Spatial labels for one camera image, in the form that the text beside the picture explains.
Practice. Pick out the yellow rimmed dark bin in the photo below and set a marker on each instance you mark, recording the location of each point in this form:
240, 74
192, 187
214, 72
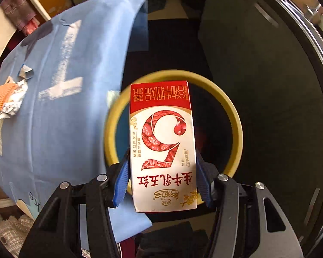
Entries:
231, 129

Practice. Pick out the white lace cloth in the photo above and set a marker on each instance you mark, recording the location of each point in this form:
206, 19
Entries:
8, 225

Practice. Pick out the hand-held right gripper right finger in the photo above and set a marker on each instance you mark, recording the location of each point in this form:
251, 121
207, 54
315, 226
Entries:
205, 184

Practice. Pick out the blue printed tablecloth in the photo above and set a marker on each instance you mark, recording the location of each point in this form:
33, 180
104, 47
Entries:
70, 129

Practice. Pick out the red and white milk carton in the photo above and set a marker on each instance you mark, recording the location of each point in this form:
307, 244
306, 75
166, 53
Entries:
161, 145

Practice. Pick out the small grey foil scrap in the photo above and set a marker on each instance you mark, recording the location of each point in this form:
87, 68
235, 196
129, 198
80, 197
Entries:
25, 71

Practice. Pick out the purple checked apron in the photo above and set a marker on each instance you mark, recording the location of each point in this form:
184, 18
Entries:
20, 8

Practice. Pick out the crumpled silver wrapper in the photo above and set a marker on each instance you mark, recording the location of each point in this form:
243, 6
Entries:
14, 104

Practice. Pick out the orange foam net sleeve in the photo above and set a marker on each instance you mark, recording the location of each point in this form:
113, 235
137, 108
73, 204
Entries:
4, 94

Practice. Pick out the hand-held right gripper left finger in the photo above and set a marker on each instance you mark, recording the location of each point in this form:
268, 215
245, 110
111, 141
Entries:
121, 184

